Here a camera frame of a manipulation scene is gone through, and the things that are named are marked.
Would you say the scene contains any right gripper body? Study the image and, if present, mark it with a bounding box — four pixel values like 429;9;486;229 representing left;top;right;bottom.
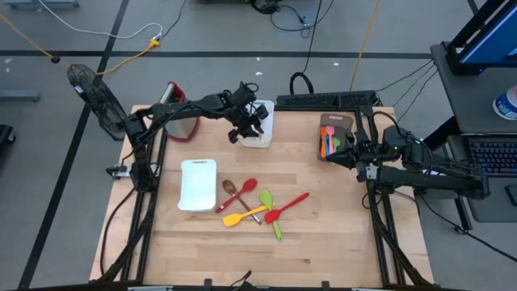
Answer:
354;124;405;183

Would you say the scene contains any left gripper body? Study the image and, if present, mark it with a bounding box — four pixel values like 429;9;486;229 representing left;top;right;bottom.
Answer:
232;82;270;126

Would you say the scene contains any small white plastic bin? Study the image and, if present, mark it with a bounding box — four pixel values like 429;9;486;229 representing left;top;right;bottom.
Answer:
237;99;276;149

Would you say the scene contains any brown wooden spoon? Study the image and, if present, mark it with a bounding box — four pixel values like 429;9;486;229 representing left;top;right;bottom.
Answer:
222;179;263;226

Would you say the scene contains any red silicone spoon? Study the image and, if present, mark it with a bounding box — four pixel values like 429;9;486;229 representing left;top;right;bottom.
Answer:
215;178;259;214

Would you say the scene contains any large white plastic bin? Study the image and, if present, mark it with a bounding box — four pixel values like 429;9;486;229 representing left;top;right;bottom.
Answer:
178;158;218;213

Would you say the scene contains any long green silicone spoon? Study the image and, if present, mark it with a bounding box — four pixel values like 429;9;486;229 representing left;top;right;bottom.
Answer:
258;189;284;243

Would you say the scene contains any yellow silicone spatula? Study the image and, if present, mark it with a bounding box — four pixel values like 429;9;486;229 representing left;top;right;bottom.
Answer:
222;205;270;227

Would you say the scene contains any red silicone spatula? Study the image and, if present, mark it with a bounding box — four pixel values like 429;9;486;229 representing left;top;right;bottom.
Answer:
263;192;311;226

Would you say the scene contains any grey translucent plastic bin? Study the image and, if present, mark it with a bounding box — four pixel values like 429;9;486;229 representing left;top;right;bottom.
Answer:
317;112;355;162

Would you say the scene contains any red and steel container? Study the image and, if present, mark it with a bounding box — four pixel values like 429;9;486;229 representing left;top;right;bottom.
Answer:
159;80;201;143

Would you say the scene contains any black perforated power strip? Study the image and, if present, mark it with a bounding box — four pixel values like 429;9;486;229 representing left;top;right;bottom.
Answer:
276;90;380;109

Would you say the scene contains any grey computer desk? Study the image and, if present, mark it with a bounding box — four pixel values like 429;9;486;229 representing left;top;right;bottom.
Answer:
430;40;517;224

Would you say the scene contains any black backlit keyboard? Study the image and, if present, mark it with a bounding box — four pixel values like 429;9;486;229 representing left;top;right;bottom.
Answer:
468;136;517;178

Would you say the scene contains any white and blue tub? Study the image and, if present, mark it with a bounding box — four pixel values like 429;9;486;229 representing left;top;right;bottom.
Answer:
492;84;517;122

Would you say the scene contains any black floor fan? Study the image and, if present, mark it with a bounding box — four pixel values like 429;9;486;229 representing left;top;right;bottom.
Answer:
66;63;130;141

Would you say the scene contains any black computer monitor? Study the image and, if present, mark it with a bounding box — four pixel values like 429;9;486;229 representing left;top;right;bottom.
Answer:
446;0;517;76

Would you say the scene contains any grey furniture foot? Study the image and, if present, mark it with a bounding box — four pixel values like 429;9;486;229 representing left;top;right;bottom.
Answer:
0;89;42;103
3;0;81;11

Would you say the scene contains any black chair caster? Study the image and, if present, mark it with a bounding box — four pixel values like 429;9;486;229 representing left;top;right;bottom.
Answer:
0;124;17;147

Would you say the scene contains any black aluminium table frame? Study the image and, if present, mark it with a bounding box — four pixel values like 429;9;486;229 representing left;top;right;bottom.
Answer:
89;103;436;291

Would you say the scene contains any black looped cable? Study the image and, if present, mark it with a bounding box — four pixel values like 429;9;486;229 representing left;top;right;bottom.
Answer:
288;0;324;96

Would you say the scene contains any thin black cable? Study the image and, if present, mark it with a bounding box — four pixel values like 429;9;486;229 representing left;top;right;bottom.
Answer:
393;66;439;123
375;58;436;94

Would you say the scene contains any black cable bundle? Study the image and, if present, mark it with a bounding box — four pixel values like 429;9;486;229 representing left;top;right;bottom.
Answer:
249;0;336;40

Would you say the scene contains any yellow floor cable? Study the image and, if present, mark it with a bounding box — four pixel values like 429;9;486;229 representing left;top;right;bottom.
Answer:
349;0;383;92

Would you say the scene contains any yellow extension cable with plug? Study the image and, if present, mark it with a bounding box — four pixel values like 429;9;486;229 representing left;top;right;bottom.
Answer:
0;13;162;77

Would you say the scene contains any long black floor cable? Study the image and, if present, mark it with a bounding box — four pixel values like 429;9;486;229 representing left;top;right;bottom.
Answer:
415;193;517;264

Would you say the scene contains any thick black hanging cable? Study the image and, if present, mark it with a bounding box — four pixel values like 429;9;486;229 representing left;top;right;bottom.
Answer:
99;188;137;276

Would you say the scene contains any white floor cable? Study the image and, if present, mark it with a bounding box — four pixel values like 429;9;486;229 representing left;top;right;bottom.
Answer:
38;0;164;40

